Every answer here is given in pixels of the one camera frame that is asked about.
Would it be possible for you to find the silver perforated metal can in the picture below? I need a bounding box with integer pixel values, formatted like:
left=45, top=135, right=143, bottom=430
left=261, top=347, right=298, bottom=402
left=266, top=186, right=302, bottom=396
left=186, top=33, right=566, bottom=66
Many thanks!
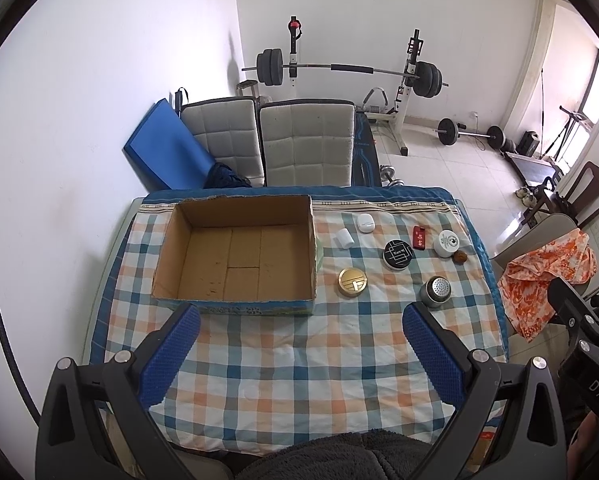
left=419, top=275, right=452, bottom=308

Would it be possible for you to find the small brown wooden object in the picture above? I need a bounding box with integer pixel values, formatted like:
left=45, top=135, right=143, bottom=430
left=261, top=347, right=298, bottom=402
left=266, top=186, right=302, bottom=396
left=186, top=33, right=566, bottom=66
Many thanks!
left=452, top=250, right=467, bottom=264

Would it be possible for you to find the black round tin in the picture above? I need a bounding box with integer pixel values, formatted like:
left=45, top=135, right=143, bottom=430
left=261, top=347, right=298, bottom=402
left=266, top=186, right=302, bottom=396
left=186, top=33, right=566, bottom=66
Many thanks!
left=382, top=240, right=414, bottom=271

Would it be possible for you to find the white round jar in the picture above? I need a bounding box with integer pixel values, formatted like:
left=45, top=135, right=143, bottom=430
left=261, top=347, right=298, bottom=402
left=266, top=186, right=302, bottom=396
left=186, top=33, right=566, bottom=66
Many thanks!
left=433, top=230, right=461, bottom=258

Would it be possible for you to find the red small card box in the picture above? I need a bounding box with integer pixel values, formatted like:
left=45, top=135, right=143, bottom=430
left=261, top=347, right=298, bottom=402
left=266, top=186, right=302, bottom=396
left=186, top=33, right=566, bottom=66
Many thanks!
left=412, top=226, right=426, bottom=250

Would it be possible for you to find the white small cylinder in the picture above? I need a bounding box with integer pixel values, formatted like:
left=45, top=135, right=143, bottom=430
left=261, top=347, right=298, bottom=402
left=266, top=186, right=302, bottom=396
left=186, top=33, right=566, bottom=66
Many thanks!
left=335, top=228, right=355, bottom=249

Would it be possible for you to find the white earbuds case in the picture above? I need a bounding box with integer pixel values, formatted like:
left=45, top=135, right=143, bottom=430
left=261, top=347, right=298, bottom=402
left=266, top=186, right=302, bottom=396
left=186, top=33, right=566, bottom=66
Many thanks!
left=356, top=212, right=375, bottom=234

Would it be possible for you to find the dark fuzzy clothing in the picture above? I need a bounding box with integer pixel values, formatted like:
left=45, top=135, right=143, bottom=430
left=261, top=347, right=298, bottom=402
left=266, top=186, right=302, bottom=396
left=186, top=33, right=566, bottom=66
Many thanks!
left=236, top=429, right=450, bottom=479

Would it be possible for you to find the orange patterned cloth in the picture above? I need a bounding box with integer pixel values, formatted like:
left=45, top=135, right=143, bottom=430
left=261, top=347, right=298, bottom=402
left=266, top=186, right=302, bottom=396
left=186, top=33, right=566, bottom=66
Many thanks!
left=498, top=228, right=598, bottom=342

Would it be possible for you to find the open cardboard box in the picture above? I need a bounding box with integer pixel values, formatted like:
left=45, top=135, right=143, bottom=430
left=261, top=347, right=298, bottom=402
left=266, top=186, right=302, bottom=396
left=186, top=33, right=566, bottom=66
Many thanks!
left=152, top=195, right=317, bottom=315

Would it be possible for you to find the checkered tablecloth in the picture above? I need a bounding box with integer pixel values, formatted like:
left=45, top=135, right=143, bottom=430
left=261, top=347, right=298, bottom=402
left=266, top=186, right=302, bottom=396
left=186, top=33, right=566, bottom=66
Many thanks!
left=90, top=185, right=510, bottom=456

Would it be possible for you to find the dark wooden chair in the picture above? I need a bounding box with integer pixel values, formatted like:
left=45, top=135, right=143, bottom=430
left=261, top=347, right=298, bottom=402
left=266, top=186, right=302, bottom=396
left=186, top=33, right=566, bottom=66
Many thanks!
left=522, top=162, right=599, bottom=229

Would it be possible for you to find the dark blue knit fabric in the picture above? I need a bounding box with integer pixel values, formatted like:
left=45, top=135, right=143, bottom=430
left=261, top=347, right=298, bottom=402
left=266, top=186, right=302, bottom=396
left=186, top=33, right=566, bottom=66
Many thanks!
left=204, top=162, right=252, bottom=190

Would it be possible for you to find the chrome dumbbell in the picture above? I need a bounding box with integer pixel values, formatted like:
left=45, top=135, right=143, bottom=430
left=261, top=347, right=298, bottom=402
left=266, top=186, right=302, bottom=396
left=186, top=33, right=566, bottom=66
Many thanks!
left=380, top=166, right=405, bottom=188

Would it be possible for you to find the black blue weight bench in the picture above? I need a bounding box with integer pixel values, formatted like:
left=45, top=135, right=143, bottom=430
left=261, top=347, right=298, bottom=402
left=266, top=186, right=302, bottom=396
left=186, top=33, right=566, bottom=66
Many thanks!
left=351, top=110, right=382, bottom=188

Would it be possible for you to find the blue folded mat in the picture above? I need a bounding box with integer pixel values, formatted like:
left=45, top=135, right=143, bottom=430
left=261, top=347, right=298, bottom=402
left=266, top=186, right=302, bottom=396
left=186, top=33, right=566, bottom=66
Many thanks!
left=124, top=99, right=216, bottom=190

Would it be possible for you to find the floor barbell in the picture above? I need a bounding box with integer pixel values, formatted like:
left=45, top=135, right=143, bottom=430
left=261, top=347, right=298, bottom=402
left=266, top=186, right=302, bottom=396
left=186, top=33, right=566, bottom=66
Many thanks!
left=435, top=118, right=507, bottom=150

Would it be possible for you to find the black small speaker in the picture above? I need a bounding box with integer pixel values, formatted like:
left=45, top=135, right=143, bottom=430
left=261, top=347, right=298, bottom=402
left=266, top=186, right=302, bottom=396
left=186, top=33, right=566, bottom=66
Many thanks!
left=516, top=130, right=540, bottom=157

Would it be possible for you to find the left grey padded chair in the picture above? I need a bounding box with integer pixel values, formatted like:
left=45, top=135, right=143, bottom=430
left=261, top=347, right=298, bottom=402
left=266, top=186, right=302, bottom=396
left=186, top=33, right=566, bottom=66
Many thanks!
left=180, top=96, right=266, bottom=186

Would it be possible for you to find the grey padded chair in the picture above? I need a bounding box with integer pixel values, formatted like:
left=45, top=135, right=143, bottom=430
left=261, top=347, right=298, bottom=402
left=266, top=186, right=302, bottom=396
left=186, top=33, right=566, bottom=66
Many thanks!
left=180, top=96, right=266, bottom=186
left=259, top=99, right=356, bottom=186

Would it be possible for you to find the white squat rack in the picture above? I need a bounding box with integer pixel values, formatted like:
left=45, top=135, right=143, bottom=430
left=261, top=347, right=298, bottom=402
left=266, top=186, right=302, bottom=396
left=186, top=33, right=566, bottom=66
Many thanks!
left=285, top=15, right=423, bottom=156

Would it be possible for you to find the black tripod stand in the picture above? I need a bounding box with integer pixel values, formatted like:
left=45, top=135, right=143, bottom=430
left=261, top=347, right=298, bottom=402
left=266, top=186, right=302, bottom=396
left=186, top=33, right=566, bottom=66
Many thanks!
left=538, top=68, right=592, bottom=171

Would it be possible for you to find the right grey padded chair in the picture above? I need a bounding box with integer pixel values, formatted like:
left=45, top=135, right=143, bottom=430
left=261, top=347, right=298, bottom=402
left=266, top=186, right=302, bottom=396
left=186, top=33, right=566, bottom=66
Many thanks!
left=259, top=99, right=356, bottom=186

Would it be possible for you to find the barbell on rack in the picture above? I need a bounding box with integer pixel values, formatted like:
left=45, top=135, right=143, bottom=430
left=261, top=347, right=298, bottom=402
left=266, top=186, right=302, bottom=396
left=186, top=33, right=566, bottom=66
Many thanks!
left=243, top=49, right=449, bottom=99

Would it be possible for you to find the black cable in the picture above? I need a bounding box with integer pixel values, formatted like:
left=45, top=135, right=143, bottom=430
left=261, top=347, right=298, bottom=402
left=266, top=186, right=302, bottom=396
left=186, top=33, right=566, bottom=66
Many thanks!
left=0, top=246, right=43, bottom=426

